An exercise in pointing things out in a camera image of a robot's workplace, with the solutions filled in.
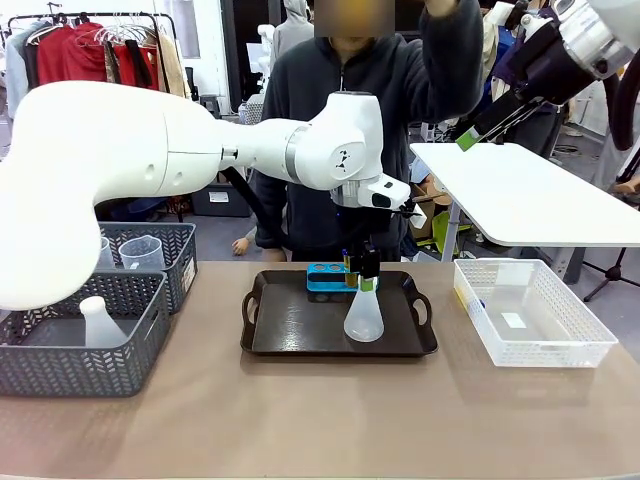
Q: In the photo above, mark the clear plastic measuring beaker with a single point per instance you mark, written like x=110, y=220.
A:
x=141, y=255
x=106, y=255

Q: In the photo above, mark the person in dark fleece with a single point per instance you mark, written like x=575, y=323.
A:
x=320, y=230

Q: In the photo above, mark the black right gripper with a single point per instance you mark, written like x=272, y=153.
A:
x=545, y=70

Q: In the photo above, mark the blue test tube rack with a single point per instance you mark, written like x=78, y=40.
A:
x=320, y=284

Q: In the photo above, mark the bystander in grey trousers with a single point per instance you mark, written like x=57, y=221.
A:
x=615, y=165

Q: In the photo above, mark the patterned brown scarf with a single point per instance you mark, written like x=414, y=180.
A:
x=111, y=62

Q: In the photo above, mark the white table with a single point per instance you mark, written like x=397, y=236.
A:
x=525, y=195

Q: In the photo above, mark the white plastic mesh basket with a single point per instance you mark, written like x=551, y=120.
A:
x=540, y=350

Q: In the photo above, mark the beige garment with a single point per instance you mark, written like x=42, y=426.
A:
x=172, y=70

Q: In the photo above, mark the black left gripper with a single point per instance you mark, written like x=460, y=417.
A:
x=370, y=230

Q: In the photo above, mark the person's left forearm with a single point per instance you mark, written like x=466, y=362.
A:
x=450, y=65

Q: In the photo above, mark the black light stand tripod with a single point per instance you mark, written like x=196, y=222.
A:
x=612, y=275

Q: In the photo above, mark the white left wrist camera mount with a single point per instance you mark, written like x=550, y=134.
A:
x=417, y=215

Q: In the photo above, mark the grey plastic woven basket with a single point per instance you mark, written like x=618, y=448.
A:
x=75, y=372

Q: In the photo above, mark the long red dress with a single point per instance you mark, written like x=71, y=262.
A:
x=135, y=67

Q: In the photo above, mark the dark brown plastic tray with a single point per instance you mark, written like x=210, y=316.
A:
x=300, y=325

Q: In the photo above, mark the white mesh patterned fabric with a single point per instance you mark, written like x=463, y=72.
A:
x=252, y=110

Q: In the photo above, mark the red hooded coat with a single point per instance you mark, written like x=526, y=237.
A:
x=70, y=55

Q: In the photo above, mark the black scarf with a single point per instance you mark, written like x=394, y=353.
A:
x=140, y=65

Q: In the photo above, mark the brown cardboard box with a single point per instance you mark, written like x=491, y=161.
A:
x=425, y=192

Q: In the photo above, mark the person's left hand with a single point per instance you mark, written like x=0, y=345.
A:
x=440, y=6

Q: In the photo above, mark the grey storage bin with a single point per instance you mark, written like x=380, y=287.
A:
x=225, y=200

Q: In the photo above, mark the pale blue garment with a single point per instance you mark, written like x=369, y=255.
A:
x=17, y=70

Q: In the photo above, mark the grey basket with label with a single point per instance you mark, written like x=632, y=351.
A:
x=175, y=250

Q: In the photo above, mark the white bare mannequin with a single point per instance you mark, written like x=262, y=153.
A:
x=266, y=50

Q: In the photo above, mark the translucent plastic conical flask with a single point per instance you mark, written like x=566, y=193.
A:
x=363, y=322
x=102, y=327

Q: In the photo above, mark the grey step stool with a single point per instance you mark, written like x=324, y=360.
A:
x=210, y=105

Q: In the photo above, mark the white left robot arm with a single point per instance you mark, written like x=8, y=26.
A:
x=100, y=150

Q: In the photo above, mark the yellow-green plastic object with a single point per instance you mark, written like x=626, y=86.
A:
x=442, y=227

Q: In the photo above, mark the mannequin in grey hoodie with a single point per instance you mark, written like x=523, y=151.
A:
x=292, y=35

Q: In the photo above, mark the mannequin in beige coat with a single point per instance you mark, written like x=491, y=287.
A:
x=492, y=40

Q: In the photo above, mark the person's right forearm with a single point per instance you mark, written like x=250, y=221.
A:
x=272, y=200

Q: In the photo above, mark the black clothes rack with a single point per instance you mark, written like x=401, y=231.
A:
x=170, y=30

